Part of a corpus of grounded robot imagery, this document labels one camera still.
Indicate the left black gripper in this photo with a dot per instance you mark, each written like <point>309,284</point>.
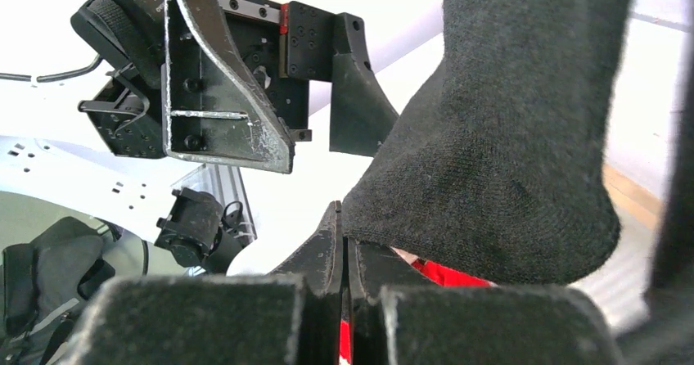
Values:
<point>215,112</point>

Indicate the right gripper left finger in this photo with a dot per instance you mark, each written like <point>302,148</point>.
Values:
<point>290,316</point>

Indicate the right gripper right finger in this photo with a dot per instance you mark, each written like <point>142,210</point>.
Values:
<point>398,316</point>

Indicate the black sock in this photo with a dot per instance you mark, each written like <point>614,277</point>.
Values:
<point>494,167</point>
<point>666,336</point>

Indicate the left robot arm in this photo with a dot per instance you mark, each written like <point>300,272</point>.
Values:
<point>49,282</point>

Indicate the wooden drying rack frame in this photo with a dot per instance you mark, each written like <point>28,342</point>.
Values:
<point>636,200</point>

